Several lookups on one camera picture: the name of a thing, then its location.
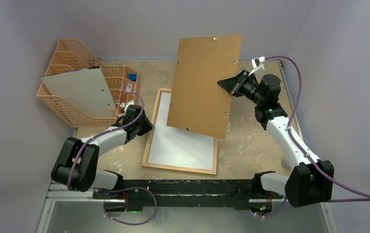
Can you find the wooden picture frame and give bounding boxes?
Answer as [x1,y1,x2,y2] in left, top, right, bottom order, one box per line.
[141,88,219,176]

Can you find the street scene photo print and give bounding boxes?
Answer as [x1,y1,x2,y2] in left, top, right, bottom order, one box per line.
[148,92,216,171]

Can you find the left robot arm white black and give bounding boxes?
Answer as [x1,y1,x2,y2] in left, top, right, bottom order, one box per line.
[50,105,154,199]

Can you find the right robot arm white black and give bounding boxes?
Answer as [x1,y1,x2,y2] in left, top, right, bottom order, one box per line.
[217,70,334,207]

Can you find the red white small box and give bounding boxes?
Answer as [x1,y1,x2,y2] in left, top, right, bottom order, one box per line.
[124,83,134,92]

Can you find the blue small item in organizer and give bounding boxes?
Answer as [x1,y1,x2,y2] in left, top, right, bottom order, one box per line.
[128,73,137,82]

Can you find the white board in organizer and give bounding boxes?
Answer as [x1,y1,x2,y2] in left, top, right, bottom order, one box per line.
[40,67,117,117]

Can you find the small clear plastic cup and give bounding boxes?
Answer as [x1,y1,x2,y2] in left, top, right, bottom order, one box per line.
[281,158,291,169]

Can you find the orange plastic file organizer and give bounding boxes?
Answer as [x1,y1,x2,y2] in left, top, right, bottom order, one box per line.
[37,38,139,128]

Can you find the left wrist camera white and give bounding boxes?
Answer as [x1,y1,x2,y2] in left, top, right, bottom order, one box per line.
[119,100,135,113]

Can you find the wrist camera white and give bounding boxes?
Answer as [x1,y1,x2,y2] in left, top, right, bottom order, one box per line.
[249,56,266,75]
[119,100,135,113]

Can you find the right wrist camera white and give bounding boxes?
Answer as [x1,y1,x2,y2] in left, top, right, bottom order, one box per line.
[249,56,266,75]

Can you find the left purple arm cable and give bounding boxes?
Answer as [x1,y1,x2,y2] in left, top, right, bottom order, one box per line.
[67,92,145,190]

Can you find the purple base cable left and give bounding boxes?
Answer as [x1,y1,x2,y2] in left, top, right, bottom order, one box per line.
[103,187,158,226]

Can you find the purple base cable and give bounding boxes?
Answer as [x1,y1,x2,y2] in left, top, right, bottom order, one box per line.
[103,187,158,226]
[252,198,288,219]

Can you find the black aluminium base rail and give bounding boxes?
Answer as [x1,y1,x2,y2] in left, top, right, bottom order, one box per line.
[45,178,330,211]

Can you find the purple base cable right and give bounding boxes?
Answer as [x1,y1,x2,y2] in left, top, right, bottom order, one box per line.
[252,198,288,219]

